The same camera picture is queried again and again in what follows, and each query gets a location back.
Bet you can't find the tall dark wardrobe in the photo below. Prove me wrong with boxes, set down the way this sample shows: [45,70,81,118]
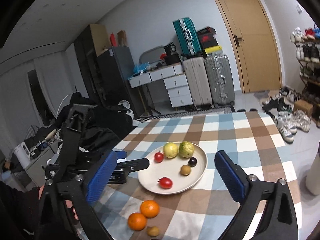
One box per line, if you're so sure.
[74,24,110,105]

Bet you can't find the teal hard suitcase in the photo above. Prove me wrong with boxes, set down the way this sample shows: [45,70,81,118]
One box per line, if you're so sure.
[173,17,202,56]

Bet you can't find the red print shoe box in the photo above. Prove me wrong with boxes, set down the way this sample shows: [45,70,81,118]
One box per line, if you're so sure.
[199,34,217,44]

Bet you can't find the white desk with drawers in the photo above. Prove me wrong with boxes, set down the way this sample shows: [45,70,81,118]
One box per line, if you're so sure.
[129,64,193,110]

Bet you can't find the yellow-green round fruit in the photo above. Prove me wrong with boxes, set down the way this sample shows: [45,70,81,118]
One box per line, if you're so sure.
[163,142,179,158]

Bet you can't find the tan wooden door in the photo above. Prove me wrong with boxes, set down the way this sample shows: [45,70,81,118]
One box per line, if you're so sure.
[207,0,283,94]

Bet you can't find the person's left hand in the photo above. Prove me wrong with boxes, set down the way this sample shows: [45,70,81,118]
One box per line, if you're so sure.
[37,185,78,222]

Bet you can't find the dark refrigerator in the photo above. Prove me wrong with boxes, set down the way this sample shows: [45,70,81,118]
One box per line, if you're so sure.
[96,46,144,117]

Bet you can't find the black tripod stand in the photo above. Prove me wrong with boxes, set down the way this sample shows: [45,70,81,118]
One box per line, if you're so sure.
[144,90,162,117]

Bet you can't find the pile of black clothing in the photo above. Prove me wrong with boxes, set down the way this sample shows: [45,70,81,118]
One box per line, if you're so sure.
[57,92,135,155]

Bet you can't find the white humidifier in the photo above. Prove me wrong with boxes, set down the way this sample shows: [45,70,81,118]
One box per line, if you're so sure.
[13,142,30,170]

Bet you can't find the blue plastic bag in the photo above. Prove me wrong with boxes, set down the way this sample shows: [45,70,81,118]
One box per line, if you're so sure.
[132,62,150,75]

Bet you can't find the cream round plate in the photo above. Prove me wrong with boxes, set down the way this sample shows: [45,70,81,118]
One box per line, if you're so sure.
[137,142,208,195]

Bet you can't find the beige hard suitcase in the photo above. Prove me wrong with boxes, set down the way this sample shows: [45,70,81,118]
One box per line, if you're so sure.
[182,57,213,109]

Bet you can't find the small grey cabinet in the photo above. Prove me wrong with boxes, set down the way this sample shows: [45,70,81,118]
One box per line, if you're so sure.
[25,146,60,188]

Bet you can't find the pile of shoes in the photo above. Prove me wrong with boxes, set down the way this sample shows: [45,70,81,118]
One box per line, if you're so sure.
[261,87,312,143]

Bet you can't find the grey doormat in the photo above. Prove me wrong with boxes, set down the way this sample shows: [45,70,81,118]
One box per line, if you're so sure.
[254,90,280,100]

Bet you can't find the checkered tablecloth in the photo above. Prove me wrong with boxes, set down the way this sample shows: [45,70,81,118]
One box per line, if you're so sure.
[92,111,302,240]

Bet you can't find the silver hard suitcase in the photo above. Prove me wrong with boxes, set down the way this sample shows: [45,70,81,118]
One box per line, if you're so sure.
[204,54,236,108]

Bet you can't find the black bag with white print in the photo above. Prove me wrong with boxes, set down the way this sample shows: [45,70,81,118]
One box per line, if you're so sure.
[164,42,180,55]

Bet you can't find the brown cardboard box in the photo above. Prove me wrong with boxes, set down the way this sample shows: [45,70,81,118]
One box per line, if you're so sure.
[294,99,314,117]

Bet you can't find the rows of assorted sneakers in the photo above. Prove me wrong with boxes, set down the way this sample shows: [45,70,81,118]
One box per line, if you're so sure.
[290,24,320,98]

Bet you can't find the black storage box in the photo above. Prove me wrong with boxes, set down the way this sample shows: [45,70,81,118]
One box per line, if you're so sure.
[165,54,182,65]

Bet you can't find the yellow black shoe box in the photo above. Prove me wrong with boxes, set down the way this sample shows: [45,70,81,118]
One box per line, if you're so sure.
[203,46,223,57]

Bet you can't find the brown cardboard piece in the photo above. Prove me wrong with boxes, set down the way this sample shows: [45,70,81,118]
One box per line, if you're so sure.
[117,30,127,47]

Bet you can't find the green mottled round fruit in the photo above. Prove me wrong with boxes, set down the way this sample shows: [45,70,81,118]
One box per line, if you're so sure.
[179,141,195,158]

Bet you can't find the orange tangerine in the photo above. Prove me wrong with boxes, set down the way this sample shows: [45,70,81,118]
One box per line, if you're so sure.
[140,200,160,218]
[127,212,147,231]

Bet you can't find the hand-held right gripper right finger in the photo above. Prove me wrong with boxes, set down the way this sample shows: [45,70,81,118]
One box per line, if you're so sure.
[214,151,298,240]

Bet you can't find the grey arched mirror frame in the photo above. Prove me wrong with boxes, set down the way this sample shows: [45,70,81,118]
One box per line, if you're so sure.
[139,45,167,65]

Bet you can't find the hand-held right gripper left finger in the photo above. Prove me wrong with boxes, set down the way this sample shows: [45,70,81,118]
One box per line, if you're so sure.
[37,151,118,240]

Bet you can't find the wooden shoe rack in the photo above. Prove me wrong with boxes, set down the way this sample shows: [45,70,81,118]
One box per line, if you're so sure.
[291,25,320,100]

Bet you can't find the person's left forearm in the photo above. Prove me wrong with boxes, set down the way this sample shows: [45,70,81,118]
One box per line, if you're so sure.
[0,180,44,240]

